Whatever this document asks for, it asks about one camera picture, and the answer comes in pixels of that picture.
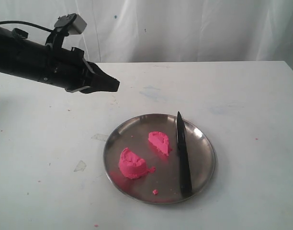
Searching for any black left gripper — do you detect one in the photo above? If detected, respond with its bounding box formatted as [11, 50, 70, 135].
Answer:
[45, 46, 120, 94]

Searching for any cut pink dough piece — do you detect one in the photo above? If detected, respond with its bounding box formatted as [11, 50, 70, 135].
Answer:
[148, 131, 172, 156]

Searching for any pink play dough lump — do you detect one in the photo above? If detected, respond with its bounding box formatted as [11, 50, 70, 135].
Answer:
[118, 148, 156, 179]

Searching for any black knife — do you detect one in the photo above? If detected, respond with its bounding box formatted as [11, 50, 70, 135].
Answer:
[176, 111, 192, 197]

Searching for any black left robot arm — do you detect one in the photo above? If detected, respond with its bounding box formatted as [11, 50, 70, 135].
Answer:
[0, 24, 120, 94]

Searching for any white backdrop sheet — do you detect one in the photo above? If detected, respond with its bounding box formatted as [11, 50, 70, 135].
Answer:
[0, 0, 293, 69]

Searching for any round steel plate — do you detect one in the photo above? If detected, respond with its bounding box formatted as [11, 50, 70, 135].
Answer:
[103, 114, 216, 205]

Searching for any pink dough crumb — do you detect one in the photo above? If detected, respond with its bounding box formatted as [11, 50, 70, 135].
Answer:
[152, 189, 158, 195]

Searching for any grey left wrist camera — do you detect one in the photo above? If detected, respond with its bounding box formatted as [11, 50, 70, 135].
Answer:
[54, 13, 87, 35]

